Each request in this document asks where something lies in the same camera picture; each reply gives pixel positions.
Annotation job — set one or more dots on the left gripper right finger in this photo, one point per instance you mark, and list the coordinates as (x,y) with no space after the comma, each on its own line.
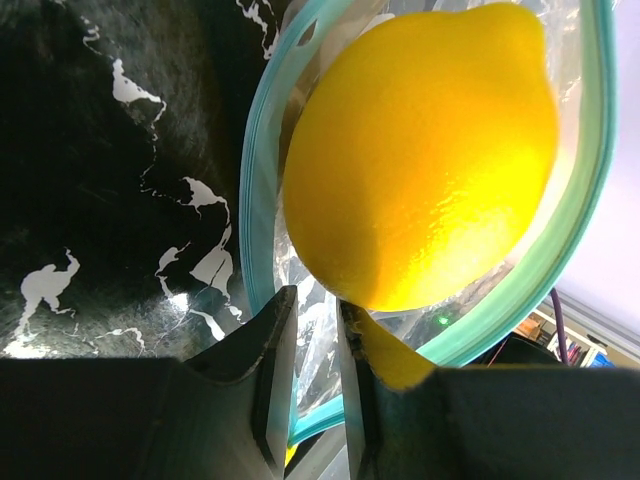
(385,429)

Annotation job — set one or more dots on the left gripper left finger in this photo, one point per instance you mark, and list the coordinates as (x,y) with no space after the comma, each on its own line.
(231,404)

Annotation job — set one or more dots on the clear zip top bag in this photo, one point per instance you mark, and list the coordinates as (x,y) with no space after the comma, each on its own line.
(580,58)

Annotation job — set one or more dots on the yellow lemon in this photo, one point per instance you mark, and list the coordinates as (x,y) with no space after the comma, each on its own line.
(420,159)

